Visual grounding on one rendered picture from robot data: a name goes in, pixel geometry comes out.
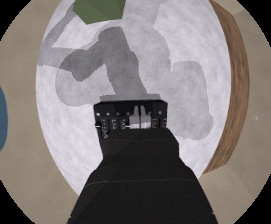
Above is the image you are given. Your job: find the black lighting desk with faders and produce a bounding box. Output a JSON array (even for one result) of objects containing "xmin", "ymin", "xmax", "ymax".
[{"xmin": 93, "ymin": 100, "xmax": 168, "ymax": 151}]

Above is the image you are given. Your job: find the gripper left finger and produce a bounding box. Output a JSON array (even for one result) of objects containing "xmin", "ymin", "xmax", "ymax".
[{"xmin": 129, "ymin": 106, "xmax": 140, "ymax": 128}]

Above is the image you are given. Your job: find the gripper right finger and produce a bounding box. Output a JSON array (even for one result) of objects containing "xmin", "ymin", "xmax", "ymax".
[{"xmin": 139, "ymin": 106, "xmax": 151, "ymax": 128}]

